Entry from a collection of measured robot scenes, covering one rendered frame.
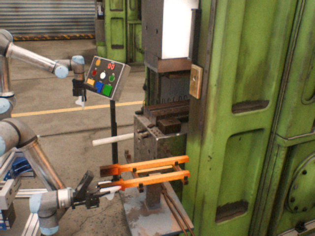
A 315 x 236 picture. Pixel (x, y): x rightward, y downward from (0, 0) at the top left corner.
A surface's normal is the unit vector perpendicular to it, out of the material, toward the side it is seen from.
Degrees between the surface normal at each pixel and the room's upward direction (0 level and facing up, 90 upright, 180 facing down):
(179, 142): 90
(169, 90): 90
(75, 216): 0
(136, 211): 0
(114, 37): 90
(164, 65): 90
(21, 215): 0
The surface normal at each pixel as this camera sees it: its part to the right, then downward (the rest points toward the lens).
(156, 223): 0.03, -0.90
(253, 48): 0.43, 0.38
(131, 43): 0.22, 0.42
